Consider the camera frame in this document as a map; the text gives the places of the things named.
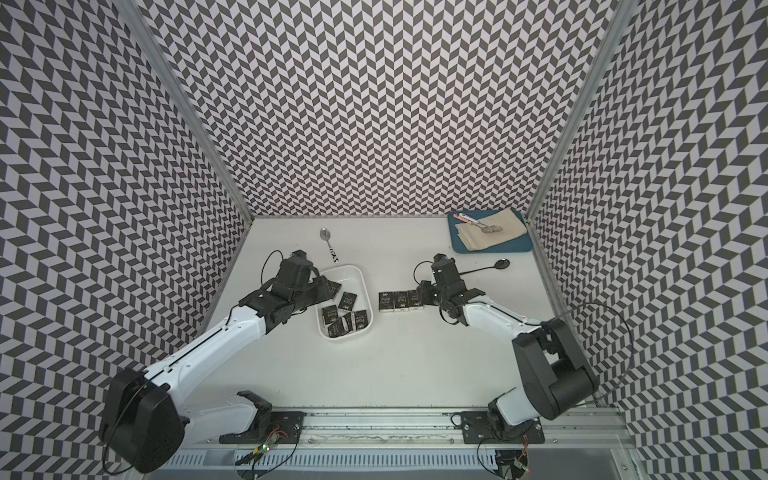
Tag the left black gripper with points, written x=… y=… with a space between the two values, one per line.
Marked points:
x=321 y=285

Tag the white plastic storage box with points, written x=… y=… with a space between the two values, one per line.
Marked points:
x=352 y=280

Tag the beige folded cloth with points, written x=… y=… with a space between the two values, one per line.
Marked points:
x=474 y=239

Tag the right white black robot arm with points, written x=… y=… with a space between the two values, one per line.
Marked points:
x=554 y=372

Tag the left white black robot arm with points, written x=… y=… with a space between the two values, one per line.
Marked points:
x=146 y=418

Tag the black pocket tissue pack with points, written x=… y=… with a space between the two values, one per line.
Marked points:
x=386 y=302
x=401 y=300
x=414 y=300
x=330 y=315
x=337 y=329
x=334 y=288
x=361 y=320
x=347 y=301

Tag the black spoon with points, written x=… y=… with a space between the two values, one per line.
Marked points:
x=500 y=264

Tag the red handled fork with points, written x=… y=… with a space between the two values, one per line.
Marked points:
x=487 y=229

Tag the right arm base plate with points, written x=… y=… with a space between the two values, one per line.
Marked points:
x=479 y=425

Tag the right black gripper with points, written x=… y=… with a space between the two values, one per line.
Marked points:
x=424 y=288

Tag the aluminium front rail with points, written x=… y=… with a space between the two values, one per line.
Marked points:
x=341 y=428

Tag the silver spoon patterned handle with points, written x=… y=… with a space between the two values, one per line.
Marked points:
x=325 y=235

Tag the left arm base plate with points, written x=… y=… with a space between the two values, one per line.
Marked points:
x=288 y=425

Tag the teal tray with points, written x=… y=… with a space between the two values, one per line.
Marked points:
x=520 y=245

